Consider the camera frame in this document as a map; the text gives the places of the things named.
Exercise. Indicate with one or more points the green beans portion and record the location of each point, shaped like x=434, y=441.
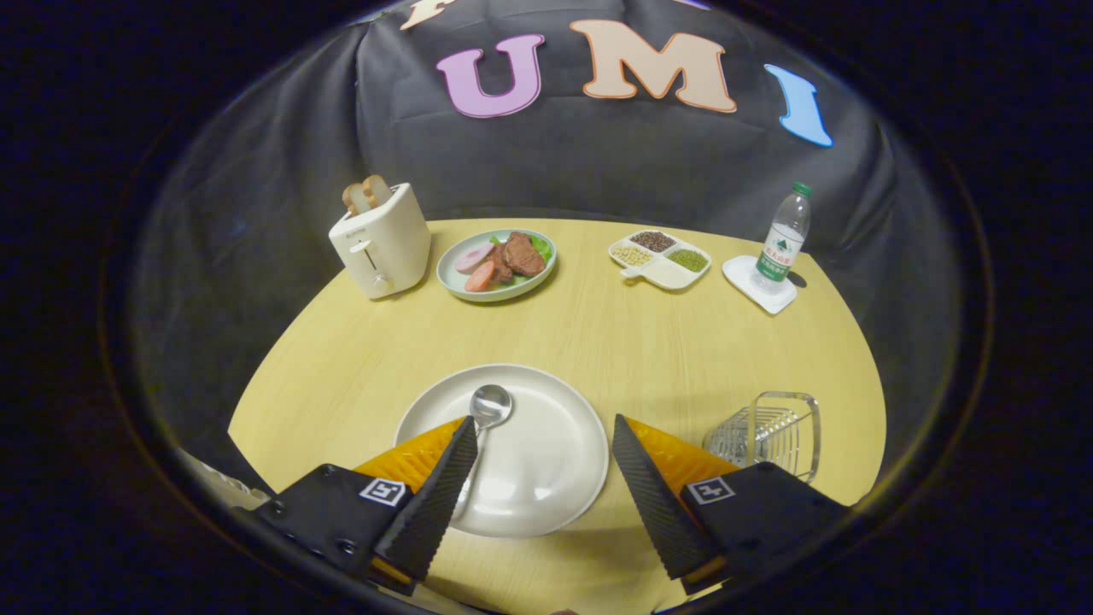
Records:
x=688, y=260

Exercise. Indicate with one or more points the toasted bread slice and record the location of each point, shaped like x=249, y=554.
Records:
x=355, y=198
x=377, y=190

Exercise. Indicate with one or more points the green lettuce leaf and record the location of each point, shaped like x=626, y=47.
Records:
x=541, y=248

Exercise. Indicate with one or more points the white square coaster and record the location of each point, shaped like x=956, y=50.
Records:
x=739, y=273

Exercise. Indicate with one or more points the small brown steak piece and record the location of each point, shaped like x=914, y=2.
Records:
x=500, y=266

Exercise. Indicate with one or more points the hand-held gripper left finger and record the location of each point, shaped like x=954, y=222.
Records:
x=431, y=512

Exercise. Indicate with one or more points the pale green food plate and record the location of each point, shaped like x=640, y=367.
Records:
x=512, y=290

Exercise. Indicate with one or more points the clear plastic water bottle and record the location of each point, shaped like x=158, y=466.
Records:
x=781, y=243

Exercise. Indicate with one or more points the large white plate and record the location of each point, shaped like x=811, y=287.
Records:
x=546, y=461

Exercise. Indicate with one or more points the yellow beans portion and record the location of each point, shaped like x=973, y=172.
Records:
x=632, y=255

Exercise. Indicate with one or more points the cream white toaster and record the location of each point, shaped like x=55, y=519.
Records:
x=388, y=248

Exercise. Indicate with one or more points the red sausage slice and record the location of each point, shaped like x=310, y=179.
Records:
x=480, y=278

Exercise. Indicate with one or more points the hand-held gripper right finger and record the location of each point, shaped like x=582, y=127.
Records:
x=653, y=504

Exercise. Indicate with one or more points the white divided dish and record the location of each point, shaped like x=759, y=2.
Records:
x=666, y=275

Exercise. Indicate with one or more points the brown beans portion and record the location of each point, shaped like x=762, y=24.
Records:
x=653, y=241

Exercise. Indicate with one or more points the silver metal spoon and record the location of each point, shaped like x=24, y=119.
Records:
x=491, y=405

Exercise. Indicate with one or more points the large brown steak piece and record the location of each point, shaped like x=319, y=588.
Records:
x=523, y=254

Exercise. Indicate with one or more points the pink ham slice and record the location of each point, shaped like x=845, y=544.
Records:
x=474, y=256

